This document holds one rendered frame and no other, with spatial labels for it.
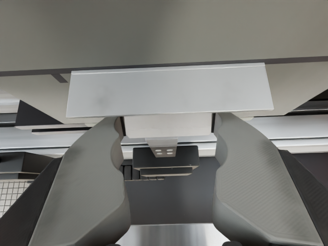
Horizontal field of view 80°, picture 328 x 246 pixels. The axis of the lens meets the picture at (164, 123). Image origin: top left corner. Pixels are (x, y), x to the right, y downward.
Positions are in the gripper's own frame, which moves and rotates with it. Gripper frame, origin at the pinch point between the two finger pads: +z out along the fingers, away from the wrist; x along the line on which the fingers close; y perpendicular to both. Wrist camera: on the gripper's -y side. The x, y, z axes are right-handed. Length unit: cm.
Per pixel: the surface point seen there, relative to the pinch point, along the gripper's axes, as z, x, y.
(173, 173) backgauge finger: 14.5, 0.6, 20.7
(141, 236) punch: -2.5, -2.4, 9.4
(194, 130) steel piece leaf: 4.9, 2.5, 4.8
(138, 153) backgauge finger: 16.5, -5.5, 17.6
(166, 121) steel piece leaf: 2.7, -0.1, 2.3
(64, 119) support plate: 2.4, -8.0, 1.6
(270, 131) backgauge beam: 23.0, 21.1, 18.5
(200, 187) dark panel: 32, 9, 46
